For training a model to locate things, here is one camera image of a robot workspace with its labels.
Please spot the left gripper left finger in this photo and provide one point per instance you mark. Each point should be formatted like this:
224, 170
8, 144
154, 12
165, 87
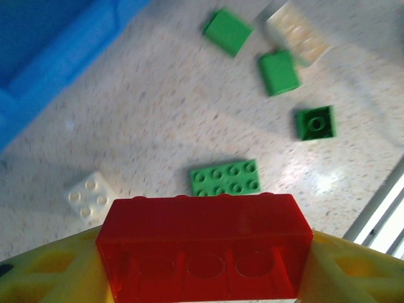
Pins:
47, 277

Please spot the green square lego brick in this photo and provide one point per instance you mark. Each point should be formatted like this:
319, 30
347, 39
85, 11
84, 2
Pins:
315, 123
279, 72
228, 31

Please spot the green eight-stud lego brick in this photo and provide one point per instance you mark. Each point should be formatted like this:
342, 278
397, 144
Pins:
225, 176

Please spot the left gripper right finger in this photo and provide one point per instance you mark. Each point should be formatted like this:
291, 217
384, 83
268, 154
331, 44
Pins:
353, 277

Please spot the blue three-compartment bin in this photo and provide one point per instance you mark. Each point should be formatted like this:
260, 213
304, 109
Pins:
38, 47

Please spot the white long lego brick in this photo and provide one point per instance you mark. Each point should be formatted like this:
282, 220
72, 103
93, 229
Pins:
300, 34

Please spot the white square lego brick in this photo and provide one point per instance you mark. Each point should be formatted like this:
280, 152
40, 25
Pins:
91, 197

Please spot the aluminium frame beam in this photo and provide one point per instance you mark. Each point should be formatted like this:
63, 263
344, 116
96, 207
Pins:
382, 214

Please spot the red long lego brick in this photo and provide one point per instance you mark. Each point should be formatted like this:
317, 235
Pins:
202, 227

